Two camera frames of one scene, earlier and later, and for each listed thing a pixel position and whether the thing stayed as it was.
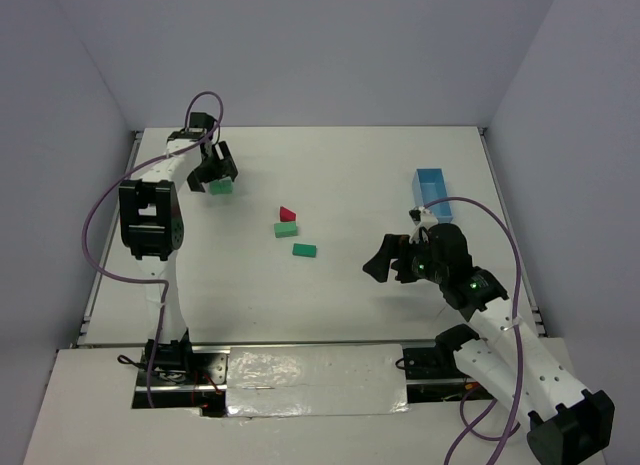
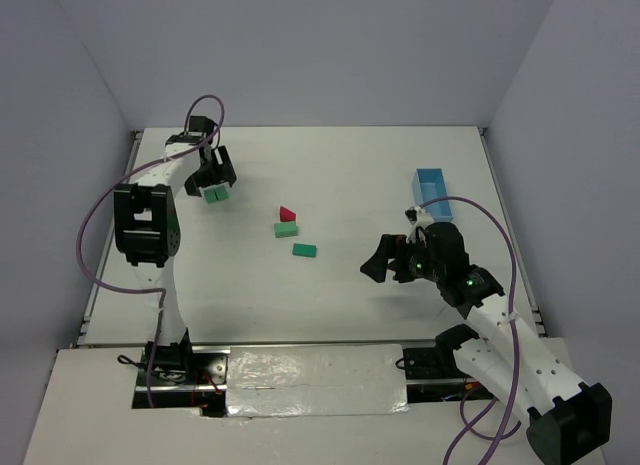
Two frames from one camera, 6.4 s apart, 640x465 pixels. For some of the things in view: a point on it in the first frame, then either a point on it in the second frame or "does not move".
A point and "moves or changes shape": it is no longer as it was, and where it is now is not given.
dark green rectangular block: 301,249 does not move
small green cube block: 217,187 moves or changes shape
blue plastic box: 431,186 does not move
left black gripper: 216,164 does not move
